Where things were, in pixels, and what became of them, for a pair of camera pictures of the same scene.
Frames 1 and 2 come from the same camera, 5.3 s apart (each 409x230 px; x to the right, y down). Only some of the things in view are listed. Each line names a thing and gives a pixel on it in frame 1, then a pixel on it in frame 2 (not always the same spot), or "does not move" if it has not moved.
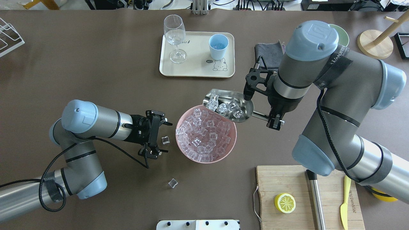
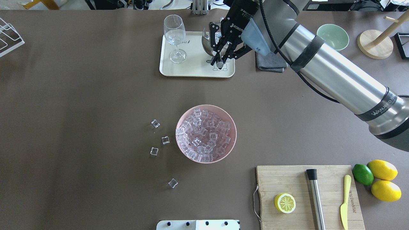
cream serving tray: (199, 63) does not move
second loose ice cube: (165, 140) does not move
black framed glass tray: (402, 39) does not move
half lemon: (285, 203) does not move
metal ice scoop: (230, 105) to (206, 44)
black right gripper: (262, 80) to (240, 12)
